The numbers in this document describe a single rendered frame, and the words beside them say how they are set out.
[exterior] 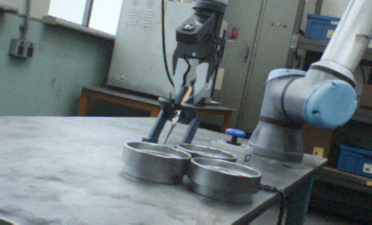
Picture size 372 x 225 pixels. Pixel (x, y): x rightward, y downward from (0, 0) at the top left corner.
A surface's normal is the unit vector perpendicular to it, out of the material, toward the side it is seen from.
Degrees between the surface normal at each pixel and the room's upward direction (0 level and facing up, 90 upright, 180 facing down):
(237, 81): 90
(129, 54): 90
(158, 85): 90
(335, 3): 90
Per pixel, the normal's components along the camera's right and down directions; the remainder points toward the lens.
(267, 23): -0.39, -0.03
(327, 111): 0.31, 0.24
